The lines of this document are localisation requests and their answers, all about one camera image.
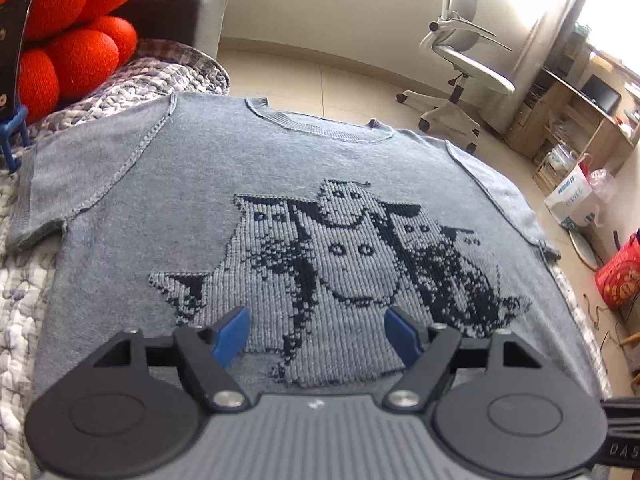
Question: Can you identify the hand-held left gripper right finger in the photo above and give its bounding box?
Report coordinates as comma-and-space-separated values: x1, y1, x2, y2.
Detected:
382, 306, 543, 413

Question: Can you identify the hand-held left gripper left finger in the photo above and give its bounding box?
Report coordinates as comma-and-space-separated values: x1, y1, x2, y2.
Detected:
92, 305, 251, 413

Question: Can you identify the grey knit sweater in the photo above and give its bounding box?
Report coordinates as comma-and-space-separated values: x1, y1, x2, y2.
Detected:
5, 92, 608, 411

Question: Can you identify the red printed bucket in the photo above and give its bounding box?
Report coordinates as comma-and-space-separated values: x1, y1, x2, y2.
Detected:
595, 232, 640, 308

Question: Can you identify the white round disc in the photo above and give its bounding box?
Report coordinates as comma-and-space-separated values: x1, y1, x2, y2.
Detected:
567, 230, 606, 271

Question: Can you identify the clear plastic bag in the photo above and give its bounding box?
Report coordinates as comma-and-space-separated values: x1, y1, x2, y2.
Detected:
587, 167, 618, 206

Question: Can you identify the grey checked quilted blanket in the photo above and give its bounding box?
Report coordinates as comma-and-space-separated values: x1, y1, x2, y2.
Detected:
0, 37, 613, 480

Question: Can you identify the white office chair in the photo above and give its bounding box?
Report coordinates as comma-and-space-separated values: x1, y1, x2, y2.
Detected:
395, 0, 516, 156

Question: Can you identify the wooden shelf unit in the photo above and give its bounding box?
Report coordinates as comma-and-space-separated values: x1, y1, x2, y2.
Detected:
505, 25, 640, 196

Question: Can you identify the blue chair-shaped phone stand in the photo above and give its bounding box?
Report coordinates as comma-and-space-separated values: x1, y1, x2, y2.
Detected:
0, 106, 32, 172

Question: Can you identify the black monitor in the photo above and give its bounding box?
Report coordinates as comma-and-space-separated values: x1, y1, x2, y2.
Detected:
580, 74, 622, 116

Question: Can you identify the red plush cushion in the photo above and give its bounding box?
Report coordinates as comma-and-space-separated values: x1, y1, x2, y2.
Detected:
0, 0, 150, 123

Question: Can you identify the grey sofa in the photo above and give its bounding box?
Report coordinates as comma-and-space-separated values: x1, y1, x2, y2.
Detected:
107, 0, 230, 61

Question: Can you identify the grey curtain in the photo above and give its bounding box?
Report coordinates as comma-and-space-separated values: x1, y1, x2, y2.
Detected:
482, 0, 608, 136

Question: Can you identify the black smartphone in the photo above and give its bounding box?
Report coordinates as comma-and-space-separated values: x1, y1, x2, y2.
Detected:
0, 0, 33, 121

